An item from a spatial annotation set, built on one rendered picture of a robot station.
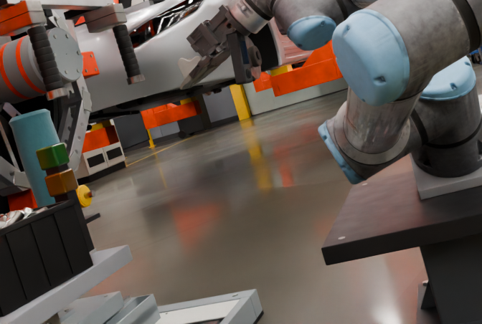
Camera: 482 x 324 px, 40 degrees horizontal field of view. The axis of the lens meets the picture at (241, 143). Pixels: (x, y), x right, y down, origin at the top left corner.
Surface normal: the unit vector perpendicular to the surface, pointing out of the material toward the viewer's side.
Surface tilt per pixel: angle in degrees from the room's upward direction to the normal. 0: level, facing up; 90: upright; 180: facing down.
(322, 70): 90
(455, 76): 42
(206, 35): 86
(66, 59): 90
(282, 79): 90
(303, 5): 55
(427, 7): 69
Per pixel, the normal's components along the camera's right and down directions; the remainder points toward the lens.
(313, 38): 0.37, 0.79
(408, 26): -0.10, -0.14
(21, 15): -0.33, 0.18
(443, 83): -0.29, -0.63
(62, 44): 0.90, -0.24
